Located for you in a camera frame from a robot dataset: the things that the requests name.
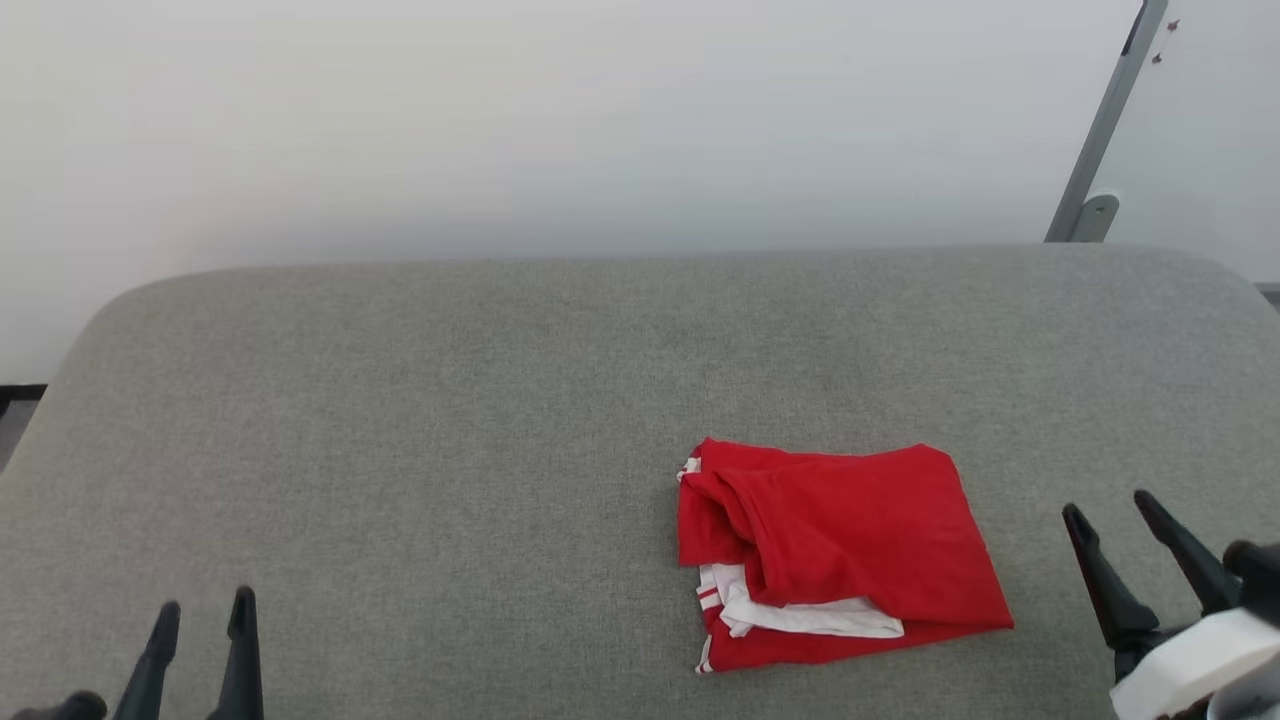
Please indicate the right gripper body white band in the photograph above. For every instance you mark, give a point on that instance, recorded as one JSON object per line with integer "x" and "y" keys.
{"x": 1190, "y": 665}

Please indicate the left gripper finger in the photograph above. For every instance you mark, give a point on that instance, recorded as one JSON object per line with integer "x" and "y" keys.
{"x": 150, "y": 670}
{"x": 242, "y": 660}

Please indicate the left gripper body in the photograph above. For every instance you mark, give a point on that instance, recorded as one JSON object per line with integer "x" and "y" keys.
{"x": 65, "y": 708}

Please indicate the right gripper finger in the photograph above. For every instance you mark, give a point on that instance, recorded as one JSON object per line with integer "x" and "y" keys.
{"x": 1110, "y": 590}
{"x": 1190, "y": 560}

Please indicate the red and white garment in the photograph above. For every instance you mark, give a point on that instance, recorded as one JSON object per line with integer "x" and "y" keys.
{"x": 850, "y": 545}

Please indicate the grey fabric sofa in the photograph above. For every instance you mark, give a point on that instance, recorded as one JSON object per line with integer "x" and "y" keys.
{"x": 450, "y": 450}

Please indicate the grey metal pole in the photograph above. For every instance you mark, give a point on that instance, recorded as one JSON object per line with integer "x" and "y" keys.
{"x": 1105, "y": 130}

